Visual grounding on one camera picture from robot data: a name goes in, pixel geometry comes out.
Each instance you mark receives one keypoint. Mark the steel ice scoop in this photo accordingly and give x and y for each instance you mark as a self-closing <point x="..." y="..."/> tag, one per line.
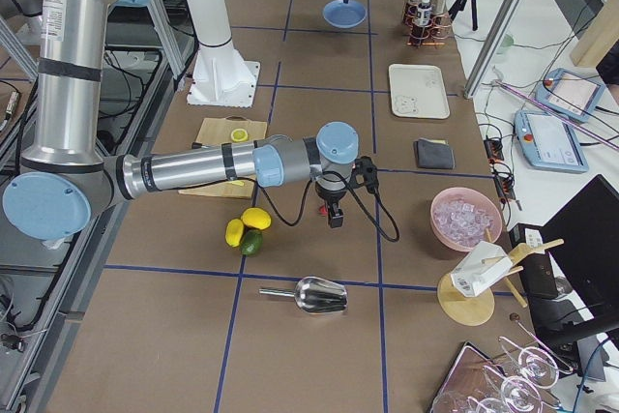
<point x="313" y="295"/>

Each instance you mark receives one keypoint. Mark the green avocado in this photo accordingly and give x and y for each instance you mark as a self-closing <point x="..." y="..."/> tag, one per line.
<point x="251" y="242"/>

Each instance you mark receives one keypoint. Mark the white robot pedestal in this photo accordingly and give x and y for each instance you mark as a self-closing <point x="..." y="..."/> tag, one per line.
<point x="221" y="76"/>

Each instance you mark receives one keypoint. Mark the grey folded cloth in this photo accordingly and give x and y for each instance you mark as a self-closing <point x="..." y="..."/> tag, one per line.
<point x="433" y="155"/>

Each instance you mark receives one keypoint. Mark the green small bowl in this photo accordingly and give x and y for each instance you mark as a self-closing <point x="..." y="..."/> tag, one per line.
<point x="506" y="44"/>

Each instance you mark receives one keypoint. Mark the white paper carton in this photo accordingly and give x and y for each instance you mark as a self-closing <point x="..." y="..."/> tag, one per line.
<point x="481" y="268"/>

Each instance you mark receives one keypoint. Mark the dark drink bottle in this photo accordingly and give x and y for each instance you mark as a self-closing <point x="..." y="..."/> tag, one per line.
<point x="438" y="7"/>
<point x="423" y="13"/>

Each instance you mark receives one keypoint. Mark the cream bear tray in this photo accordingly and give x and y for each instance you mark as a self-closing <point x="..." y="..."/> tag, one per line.
<point x="418" y="91"/>

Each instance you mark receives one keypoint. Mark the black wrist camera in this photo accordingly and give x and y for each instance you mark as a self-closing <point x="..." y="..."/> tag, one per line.
<point x="365" y="175"/>

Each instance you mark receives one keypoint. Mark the black monitor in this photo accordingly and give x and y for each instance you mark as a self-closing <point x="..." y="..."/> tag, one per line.
<point x="588" y="225"/>

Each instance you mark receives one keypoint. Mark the aluminium frame post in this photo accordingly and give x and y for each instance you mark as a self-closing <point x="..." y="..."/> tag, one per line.
<point x="490" y="47"/>

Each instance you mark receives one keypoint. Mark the pink bowl of ice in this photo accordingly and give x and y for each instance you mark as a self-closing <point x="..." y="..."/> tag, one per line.
<point x="461" y="218"/>

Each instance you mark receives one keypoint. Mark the yellow lemon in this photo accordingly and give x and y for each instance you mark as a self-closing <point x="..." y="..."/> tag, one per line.
<point x="234" y="232"/>
<point x="256" y="218"/>

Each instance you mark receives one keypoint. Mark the wooden cutting board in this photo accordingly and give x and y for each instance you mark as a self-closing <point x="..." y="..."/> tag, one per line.
<point x="228" y="161"/>

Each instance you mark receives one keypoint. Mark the blue teach pendant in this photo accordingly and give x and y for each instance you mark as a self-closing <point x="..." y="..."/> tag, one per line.
<point x="571" y="94"/>
<point x="547" y="143"/>

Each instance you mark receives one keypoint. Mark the lemon half slice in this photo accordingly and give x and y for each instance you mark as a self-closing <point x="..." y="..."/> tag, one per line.
<point x="238" y="135"/>

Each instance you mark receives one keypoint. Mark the blue round plate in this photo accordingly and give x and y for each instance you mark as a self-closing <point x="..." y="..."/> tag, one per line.
<point x="344" y="15"/>

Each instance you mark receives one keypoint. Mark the wooden cup stand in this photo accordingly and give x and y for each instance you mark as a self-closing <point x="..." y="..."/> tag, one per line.
<point x="478" y="310"/>

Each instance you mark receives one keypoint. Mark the copper wire bottle rack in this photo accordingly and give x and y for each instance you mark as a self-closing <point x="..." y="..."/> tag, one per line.
<point x="435" y="34"/>

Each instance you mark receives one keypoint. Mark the clear wine glass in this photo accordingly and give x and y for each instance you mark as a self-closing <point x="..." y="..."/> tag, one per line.
<point x="533" y="363"/>
<point x="517" y="393"/>

